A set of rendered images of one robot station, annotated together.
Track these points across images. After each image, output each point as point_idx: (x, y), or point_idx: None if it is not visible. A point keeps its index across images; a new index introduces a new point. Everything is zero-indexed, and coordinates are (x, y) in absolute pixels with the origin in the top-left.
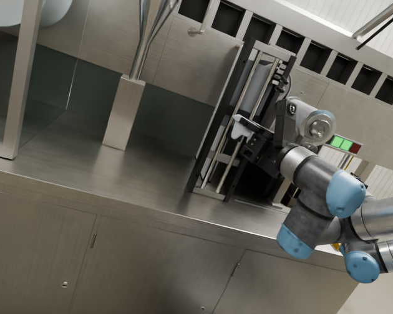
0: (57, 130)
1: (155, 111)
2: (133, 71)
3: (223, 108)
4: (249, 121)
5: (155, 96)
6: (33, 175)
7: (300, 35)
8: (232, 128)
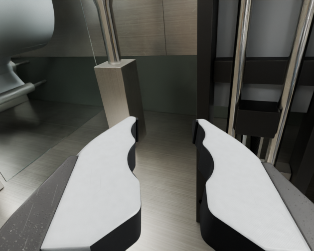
0: (77, 137)
1: (181, 85)
2: (106, 53)
3: (201, 73)
4: (23, 229)
5: (174, 68)
6: None
7: None
8: (240, 112)
